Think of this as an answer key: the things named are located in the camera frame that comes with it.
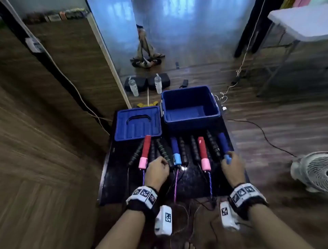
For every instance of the person's left hand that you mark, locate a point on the person's left hand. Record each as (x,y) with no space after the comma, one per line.
(156,172)

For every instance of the person's right hand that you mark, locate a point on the person's right hand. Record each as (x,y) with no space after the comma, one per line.
(233,170)

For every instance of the blue plastic bin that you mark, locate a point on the blue plastic bin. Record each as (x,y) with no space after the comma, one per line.
(191,114)

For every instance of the person's left forearm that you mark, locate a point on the person's left forearm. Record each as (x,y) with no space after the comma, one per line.
(123,233)

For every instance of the person's right forearm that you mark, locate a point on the person's right forearm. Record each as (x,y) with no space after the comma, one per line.
(274,231)

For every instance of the blue bin lid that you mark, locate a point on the blue bin lid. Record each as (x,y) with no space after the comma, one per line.
(128,133)

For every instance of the person's right foot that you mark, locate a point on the person's right foot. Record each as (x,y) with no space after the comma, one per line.
(189,245)

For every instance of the black wristband with marker tags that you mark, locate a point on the black wristband with marker tags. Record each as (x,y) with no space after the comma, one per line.
(243,195)
(143,196)

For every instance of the black glossy low table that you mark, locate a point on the black glossy low table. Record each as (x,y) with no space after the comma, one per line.
(120,179)

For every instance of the white floor fan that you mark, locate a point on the white floor fan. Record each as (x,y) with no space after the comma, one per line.
(315,169)

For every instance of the white water bottle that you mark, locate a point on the white water bottle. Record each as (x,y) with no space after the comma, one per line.
(158,84)

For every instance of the black charger plug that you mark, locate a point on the black charger plug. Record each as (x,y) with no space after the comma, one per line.
(234,82)

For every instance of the black pouch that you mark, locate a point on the black pouch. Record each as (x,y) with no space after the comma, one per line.
(166,80)

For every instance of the small black adapter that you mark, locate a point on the small black adapter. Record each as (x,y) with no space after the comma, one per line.
(184,83)

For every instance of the white folding table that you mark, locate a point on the white folding table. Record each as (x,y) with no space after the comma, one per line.
(302,23)

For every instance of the row of small assorted items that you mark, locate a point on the row of small assorted items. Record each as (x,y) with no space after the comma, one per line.
(55,17)

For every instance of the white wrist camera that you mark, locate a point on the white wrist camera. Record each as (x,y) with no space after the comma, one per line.
(226,215)
(164,220)

